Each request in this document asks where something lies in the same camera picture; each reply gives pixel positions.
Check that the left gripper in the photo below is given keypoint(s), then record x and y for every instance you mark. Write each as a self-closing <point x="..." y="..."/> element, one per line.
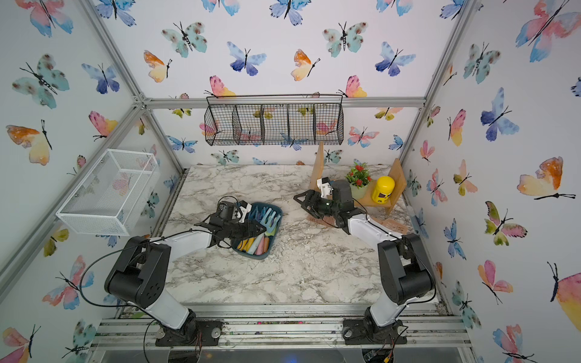
<point x="251" y="229"/>

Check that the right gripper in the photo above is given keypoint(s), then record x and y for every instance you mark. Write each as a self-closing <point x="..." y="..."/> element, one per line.
<point x="310" y="200"/>

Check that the teal rake yellow handle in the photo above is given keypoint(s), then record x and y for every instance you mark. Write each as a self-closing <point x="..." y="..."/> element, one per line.
<point x="243" y="245"/>

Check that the blue claw rake yellow handle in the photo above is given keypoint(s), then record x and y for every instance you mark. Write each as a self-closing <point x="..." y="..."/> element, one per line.
<point x="249" y="244"/>

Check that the light blue fork tool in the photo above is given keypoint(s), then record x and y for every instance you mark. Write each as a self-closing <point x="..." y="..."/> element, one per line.
<point x="268" y="218"/>

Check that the green rake wooden handle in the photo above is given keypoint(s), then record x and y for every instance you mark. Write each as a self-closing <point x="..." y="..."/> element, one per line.
<point x="266" y="244"/>

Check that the teal plastic storage box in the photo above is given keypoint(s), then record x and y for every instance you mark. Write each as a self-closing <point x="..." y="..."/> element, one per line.
<point x="259" y="206"/>

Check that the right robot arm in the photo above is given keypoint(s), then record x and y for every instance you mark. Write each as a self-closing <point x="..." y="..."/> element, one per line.
<point x="405" y="275"/>

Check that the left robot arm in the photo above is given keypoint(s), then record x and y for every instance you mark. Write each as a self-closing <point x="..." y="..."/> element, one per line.
<point x="138" y="276"/>

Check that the pink hand brush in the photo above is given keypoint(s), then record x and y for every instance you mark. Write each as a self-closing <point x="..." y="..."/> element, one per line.
<point x="326" y="221"/>

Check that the potted red flower plant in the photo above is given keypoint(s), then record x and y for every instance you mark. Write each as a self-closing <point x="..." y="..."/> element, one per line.
<point x="359" y="179"/>

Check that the yellow jar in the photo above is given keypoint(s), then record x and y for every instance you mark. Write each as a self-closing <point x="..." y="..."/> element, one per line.
<point x="383" y="190"/>

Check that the wooden shelf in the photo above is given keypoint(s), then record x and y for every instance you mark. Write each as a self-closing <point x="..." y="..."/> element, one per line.
<point x="396" y="172"/>

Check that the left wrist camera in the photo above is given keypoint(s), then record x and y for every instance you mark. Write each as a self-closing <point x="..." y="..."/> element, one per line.
<point x="244" y="210"/>

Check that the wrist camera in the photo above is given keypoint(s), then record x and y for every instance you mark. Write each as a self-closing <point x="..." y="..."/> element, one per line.
<point x="244" y="210"/>
<point x="325" y="188"/>

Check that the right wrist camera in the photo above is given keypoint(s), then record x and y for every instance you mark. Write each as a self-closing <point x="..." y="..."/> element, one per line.
<point x="325" y="188"/>

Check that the black wire wall basket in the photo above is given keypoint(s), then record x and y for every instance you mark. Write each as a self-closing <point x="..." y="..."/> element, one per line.
<point x="290" y="121"/>

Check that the white mesh wall basket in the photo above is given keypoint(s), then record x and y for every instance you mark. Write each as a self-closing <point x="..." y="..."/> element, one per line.
<point x="111" y="196"/>

